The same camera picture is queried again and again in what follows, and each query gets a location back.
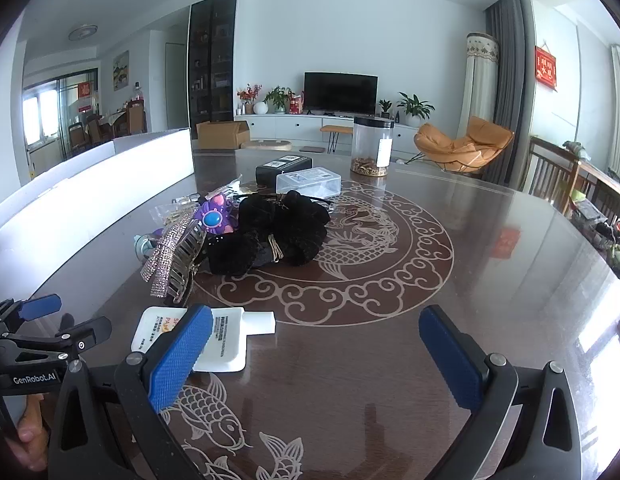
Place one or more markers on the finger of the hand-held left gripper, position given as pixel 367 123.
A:
pixel 40 307
pixel 85 332

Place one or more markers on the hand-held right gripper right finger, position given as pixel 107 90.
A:
pixel 452 360

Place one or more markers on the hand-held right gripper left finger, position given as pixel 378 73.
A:
pixel 182 355

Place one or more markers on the white lotion bottle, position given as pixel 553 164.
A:
pixel 230 335

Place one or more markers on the black printed box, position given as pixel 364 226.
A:
pixel 270 175

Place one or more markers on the clear plastic box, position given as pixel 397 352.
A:
pixel 310 185

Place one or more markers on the person's left hand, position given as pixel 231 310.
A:
pixel 31 430

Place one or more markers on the silver hair claw clip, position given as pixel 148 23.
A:
pixel 187 255

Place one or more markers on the rhinestone bow hair clip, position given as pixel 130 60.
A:
pixel 162 255

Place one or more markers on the grey teal hair clip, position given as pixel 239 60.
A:
pixel 144 247

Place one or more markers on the purple flower hair clip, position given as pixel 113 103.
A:
pixel 212 219

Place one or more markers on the clear packet of hair pins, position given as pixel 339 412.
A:
pixel 172 210

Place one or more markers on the wooden dining chair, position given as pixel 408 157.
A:
pixel 76 137
pixel 137 117

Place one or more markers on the glass sliding door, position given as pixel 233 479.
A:
pixel 50 115

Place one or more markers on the clear plastic eyeglasses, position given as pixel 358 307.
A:
pixel 321 201

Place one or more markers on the wooden slatted chair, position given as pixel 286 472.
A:
pixel 549 170

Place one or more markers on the orange lounge chair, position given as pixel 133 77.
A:
pixel 439 145

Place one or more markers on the red paper door decoration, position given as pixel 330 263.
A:
pixel 85 90

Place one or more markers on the cardboard box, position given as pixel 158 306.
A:
pixel 220 135

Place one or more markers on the clear plastic jar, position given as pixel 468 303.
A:
pixel 365 145

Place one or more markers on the clear water jug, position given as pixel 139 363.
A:
pixel 138 91

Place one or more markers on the dark floor mat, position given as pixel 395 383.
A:
pixel 311 149

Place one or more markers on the white TV cabinet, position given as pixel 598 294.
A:
pixel 290 127

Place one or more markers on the large potted plant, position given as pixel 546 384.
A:
pixel 414 105

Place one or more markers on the wooden bench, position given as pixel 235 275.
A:
pixel 336 129

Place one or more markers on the white round vase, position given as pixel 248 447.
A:
pixel 260 108

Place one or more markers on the small potted plant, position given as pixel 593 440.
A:
pixel 385 107

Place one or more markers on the red flowers in vase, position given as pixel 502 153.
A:
pixel 249 95

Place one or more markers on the red gift bag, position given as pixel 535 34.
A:
pixel 296 105

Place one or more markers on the green leafy potted plant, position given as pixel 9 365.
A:
pixel 279 97

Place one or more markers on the covered standing air conditioner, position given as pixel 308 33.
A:
pixel 477 85

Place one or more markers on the round ceiling light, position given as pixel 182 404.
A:
pixel 83 32

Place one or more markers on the grey curtain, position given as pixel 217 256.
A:
pixel 509 85

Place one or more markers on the television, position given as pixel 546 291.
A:
pixel 340 92

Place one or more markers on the dark glass display cabinet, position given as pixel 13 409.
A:
pixel 210 60

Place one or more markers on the wall painting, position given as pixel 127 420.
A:
pixel 121 71

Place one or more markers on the red wall hanging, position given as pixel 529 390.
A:
pixel 546 67

